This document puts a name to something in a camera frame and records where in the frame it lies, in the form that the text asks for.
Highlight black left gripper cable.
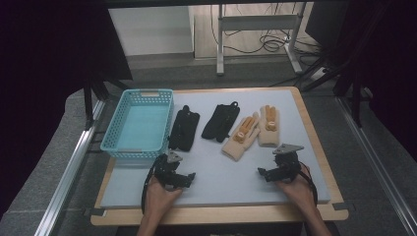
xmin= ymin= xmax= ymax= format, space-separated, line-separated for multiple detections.
xmin=141 ymin=156 xmax=165 ymax=214

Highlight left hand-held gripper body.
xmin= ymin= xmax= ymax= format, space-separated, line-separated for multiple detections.
xmin=150 ymin=150 xmax=187 ymax=192

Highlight white power strip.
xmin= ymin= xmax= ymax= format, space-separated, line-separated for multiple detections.
xmin=310 ymin=66 xmax=328 ymax=82

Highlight black corner bracket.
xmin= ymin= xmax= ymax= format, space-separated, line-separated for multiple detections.
xmin=331 ymin=201 xmax=357 ymax=212
xmin=83 ymin=206 xmax=108 ymax=217

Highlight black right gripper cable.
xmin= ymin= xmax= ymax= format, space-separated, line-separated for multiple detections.
xmin=298 ymin=162 xmax=320 ymax=208

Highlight white metal desk frame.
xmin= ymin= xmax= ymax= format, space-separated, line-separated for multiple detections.
xmin=215 ymin=3 xmax=304 ymax=77

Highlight dark curtain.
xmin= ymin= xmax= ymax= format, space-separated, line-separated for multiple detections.
xmin=342 ymin=0 xmax=417 ymax=161
xmin=0 ymin=0 xmax=134 ymax=217

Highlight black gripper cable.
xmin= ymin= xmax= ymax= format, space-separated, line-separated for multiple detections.
xmin=141 ymin=156 xmax=165 ymax=214
xmin=298 ymin=162 xmax=320 ymax=208

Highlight beige knitted glove orange pattern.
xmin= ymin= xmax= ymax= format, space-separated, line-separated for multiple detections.
xmin=220 ymin=111 xmax=261 ymax=162
xmin=257 ymin=104 xmax=281 ymax=148

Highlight white board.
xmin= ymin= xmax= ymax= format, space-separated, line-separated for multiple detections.
xmin=108 ymin=6 xmax=195 ymax=57

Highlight teal plastic basket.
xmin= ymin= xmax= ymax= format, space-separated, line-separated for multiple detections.
xmin=99 ymin=88 xmax=175 ymax=160

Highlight black stand legs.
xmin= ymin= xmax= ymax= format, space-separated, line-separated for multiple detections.
xmin=82 ymin=74 xmax=133 ymax=130
xmin=299 ymin=55 xmax=367 ymax=130

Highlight person's left hand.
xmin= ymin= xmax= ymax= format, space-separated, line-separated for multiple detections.
xmin=144 ymin=178 xmax=184 ymax=219

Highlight black glove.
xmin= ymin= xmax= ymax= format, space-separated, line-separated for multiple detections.
xmin=167 ymin=104 xmax=201 ymax=152
xmin=201 ymin=100 xmax=241 ymax=144

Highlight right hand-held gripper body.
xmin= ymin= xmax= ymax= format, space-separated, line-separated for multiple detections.
xmin=271 ymin=143 xmax=305 ymax=183

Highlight person's right hand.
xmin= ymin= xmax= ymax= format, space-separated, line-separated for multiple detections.
xmin=275 ymin=165 xmax=318 ymax=215

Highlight aluminium rail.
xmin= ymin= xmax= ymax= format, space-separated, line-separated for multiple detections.
xmin=33 ymin=98 xmax=106 ymax=236
xmin=336 ymin=95 xmax=417 ymax=232

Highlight black floor cables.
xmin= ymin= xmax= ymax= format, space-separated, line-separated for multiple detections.
xmin=209 ymin=3 xmax=324 ymax=67

